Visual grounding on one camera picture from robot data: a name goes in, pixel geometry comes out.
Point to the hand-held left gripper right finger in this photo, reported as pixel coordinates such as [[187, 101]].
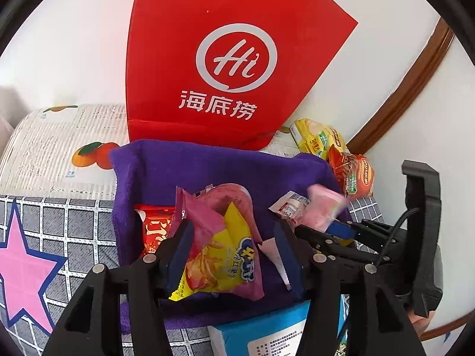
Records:
[[287, 263]]

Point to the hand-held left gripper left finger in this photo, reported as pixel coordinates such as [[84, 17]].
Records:
[[178, 263]]

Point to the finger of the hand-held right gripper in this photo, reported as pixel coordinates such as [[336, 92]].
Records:
[[323, 239], [341, 230]]

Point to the pink snack packet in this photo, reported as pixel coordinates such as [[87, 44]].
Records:
[[323, 207], [207, 207]]

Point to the red snack packet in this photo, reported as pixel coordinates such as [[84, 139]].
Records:
[[152, 230]]

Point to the yellow and pink chip packet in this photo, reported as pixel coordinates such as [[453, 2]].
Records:
[[222, 259]]

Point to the purple towel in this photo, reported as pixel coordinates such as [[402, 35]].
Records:
[[156, 170]]

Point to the white crimped-edge wrapper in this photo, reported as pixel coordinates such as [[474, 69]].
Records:
[[272, 252]]

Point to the orange snack packet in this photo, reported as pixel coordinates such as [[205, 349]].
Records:
[[352, 178]]

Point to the blue tissue pack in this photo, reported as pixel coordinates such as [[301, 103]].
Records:
[[259, 333]]

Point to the yellow snack packet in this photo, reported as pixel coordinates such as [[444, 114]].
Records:
[[315, 137]]

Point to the grey grid blanket with star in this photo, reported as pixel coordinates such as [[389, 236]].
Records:
[[55, 222]]

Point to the brown wooden trim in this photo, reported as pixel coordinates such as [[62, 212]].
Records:
[[412, 81]]

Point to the newspaper print sheet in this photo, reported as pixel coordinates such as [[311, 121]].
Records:
[[44, 148]]

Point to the red paper bag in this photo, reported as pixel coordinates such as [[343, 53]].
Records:
[[222, 26]]

